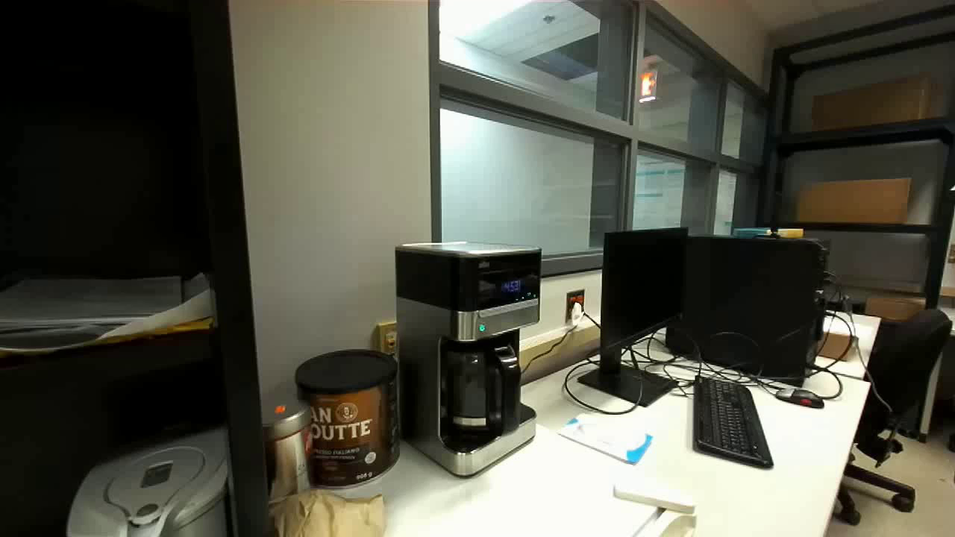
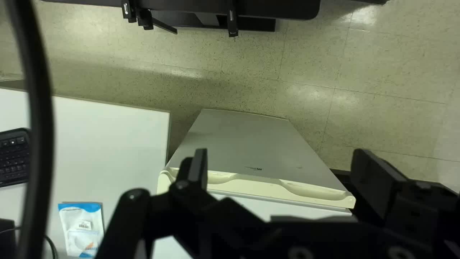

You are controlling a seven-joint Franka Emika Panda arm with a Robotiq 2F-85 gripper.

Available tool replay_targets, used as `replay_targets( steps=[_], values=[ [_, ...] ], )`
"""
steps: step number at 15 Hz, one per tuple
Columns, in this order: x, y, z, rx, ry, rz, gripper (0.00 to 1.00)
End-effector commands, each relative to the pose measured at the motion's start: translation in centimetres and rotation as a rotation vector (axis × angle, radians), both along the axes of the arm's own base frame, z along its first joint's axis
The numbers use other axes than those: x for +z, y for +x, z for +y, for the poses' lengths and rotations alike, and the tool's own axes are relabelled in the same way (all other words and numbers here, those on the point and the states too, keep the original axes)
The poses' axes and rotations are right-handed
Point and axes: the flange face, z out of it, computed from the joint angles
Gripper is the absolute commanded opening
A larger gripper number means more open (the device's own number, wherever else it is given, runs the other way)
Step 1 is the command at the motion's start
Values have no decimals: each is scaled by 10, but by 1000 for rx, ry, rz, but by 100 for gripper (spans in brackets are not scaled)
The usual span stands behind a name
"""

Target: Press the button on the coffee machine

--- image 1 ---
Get black glass coffee carafe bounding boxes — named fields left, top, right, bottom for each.
left=442, top=340, right=524, bottom=431

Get black shelving unit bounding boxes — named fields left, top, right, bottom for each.
left=0, top=0, right=272, bottom=537

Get white envelope blue corner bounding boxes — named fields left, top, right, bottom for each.
left=556, top=409, right=657, bottom=467

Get brown coffee can black lid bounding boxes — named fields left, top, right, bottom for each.
left=293, top=348, right=402, bottom=489

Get black computer monitor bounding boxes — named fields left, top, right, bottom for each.
left=577, top=224, right=693, bottom=409

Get black office chair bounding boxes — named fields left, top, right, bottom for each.
left=829, top=303, right=955, bottom=527

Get black silver coffee machine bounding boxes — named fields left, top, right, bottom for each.
left=395, top=239, right=547, bottom=479

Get beige wall box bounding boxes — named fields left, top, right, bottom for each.
left=374, top=316, right=402, bottom=361

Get crumpled brown paper bag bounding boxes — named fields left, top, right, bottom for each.
left=268, top=486, right=392, bottom=537

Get yellow items on tower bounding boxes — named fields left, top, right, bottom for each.
left=735, top=224, right=808, bottom=242

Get stack of white papers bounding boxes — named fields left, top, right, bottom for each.
left=0, top=270, right=221, bottom=358

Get black computer mouse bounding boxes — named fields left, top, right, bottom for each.
left=782, top=386, right=826, bottom=410

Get white flat object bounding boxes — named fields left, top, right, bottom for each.
left=608, top=479, right=702, bottom=537

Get white wall outlet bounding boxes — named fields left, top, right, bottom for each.
left=562, top=286, right=590, bottom=328

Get large cardboard box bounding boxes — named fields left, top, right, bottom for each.
left=808, top=73, right=948, bottom=133

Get dark metal storage rack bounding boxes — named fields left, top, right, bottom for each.
left=757, top=2, right=955, bottom=313

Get flat cardboard box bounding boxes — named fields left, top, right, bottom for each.
left=793, top=176, right=917, bottom=225

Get black computer tower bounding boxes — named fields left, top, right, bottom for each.
left=666, top=231, right=826, bottom=386

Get black monitor cable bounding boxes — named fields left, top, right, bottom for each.
left=559, top=337, right=651, bottom=416

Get dark framed glass panel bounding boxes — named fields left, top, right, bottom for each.
left=427, top=0, right=775, bottom=278

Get black keyboard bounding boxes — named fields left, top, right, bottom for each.
left=690, top=373, right=779, bottom=471

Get beige cable raceway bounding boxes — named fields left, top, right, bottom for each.
left=517, top=318, right=605, bottom=385

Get small metal canister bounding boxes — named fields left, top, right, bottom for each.
left=259, top=400, right=314, bottom=500

